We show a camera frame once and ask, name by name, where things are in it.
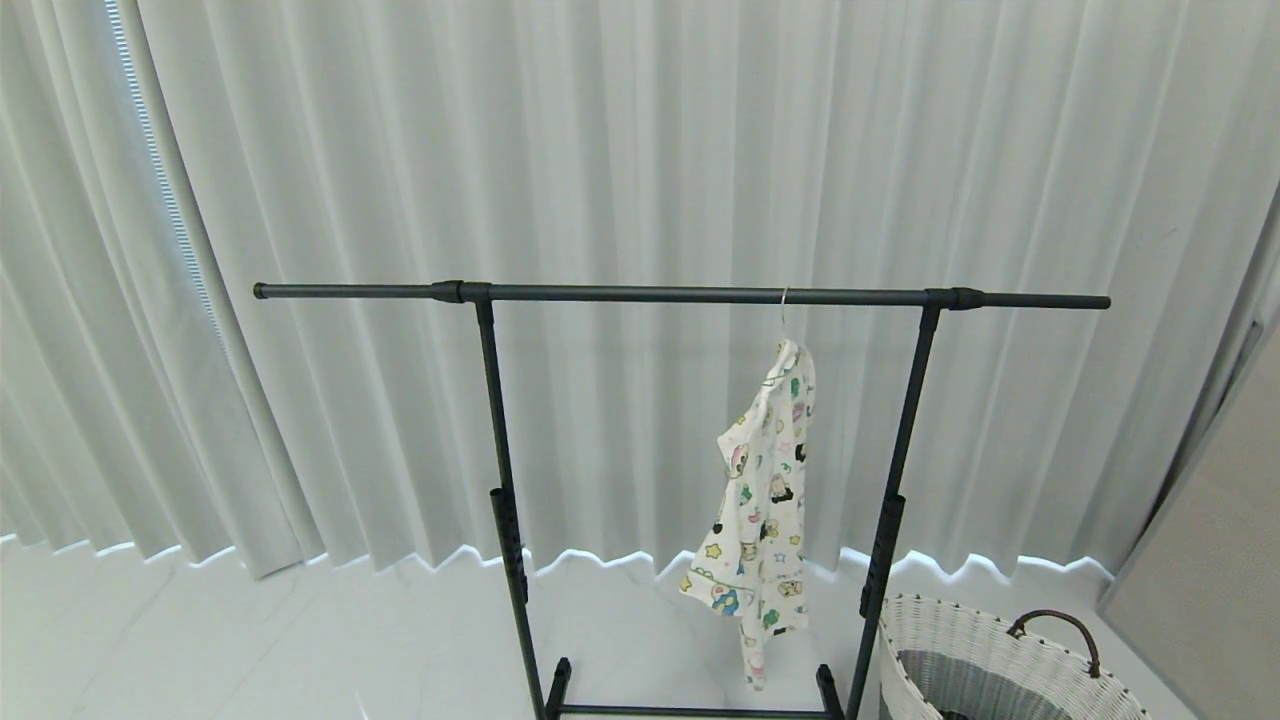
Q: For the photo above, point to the pink clothes hanger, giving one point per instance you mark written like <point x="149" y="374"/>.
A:
<point x="784" y="310"/>

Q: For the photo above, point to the cream printed garment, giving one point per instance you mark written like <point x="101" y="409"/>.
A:
<point x="760" y="500"/>

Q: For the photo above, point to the black clothes rack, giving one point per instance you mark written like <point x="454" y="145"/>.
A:
<point x="700" y="295"/>

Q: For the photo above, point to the white laundry basket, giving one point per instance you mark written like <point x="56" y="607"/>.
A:
<point x="950" y="630"/>

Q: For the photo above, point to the white curtain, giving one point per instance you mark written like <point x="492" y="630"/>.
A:
<point x="600" y="130"/>

